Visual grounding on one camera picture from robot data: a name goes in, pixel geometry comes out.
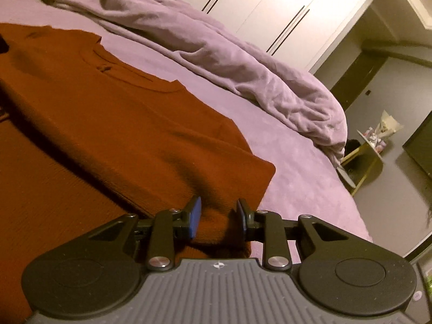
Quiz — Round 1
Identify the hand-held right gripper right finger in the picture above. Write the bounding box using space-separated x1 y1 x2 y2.
236 198 372 272

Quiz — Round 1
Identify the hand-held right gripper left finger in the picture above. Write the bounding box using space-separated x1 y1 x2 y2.
86 197 203 272

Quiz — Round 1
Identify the rust brown knit sweater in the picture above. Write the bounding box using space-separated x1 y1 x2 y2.
0 23 276 324

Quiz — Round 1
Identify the bed with purple sheet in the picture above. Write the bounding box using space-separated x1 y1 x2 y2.
0 0 374 244

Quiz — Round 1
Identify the side table with gold legs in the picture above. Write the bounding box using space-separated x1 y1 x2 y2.
338 131 392 197

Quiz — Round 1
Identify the crumpled purple duvet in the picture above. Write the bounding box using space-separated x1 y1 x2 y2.
25 0 349 167

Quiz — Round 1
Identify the wrapped flower bouquet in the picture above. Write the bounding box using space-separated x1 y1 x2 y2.
369 109 404 150

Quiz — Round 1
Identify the dark door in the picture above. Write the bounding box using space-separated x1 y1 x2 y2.
330 50 387 113

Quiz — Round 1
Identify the white wardrobe with dark handles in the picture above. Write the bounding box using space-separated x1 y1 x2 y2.
145 0 383 75

